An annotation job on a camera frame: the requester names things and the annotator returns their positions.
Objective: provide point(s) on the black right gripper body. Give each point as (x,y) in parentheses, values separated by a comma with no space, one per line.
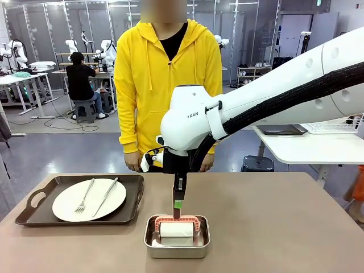
(175,163)

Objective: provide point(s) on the pink lint roller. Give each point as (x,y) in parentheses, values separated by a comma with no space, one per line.
(176,229)

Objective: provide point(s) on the dark brown serving tray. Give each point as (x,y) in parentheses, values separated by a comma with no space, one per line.
(284,130)
(130,199)

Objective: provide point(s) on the white round plate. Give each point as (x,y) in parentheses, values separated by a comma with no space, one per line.
(116,196)

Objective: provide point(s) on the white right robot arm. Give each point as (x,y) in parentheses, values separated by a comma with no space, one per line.
(256,85)

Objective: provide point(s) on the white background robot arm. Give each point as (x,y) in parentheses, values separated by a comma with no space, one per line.
(71,47)
(17,51)
(109,52)
(221,41)

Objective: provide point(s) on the person's left forearm yellow sleeve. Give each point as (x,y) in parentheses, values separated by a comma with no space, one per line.
(213,148)

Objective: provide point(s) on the person's right forearm yellow sleeve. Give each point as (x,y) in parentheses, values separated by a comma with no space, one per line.
(128,133)

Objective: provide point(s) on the person's left hand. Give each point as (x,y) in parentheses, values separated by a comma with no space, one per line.
(207,164)

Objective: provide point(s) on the person's right hand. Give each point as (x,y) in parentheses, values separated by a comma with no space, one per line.
(132,162)

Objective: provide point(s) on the rectangular metal tin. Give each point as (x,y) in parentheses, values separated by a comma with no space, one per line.
(176,251)

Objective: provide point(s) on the silver metal knife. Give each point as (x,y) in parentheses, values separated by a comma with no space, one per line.
(105,196)

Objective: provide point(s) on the dark blue stool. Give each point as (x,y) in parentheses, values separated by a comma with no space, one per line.
(257,165)

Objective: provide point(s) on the person in yellow hoodie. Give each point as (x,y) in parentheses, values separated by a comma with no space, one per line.
(148,85)

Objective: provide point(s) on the silver metal fork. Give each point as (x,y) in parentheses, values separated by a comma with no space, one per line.
(85,196)

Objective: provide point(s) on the grey plastic stool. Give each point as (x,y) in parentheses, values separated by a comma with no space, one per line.
(85,109)

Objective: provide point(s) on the white shoe shelf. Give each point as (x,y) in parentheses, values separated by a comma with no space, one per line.
(250,74)

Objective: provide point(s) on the seated person in black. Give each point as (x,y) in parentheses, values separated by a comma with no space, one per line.
(79,82)

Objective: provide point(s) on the white side table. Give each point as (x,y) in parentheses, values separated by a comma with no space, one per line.
(312,150)

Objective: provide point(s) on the wooden top workbench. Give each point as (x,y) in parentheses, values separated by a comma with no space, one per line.
(61,72)

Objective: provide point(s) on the black cases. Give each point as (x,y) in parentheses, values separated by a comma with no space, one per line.
(281,62)

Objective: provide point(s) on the white lab table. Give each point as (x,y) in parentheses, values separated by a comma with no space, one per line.
(37,76)

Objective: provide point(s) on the white flat box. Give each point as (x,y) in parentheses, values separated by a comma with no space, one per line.
(42,65)

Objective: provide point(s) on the dark grey jacket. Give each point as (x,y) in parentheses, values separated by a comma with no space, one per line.
(4,130)

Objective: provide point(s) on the orange fabric object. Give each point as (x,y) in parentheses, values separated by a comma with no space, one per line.
(357,187)

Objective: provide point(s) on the teal cloth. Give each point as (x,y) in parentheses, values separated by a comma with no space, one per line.
(21,74)

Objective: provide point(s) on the black tripod stand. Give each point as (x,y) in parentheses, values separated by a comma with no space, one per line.
(305,42)

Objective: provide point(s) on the grey door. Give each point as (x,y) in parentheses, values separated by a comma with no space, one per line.
(324,28)

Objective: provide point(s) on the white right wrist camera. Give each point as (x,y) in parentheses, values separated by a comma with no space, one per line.
(148,163)

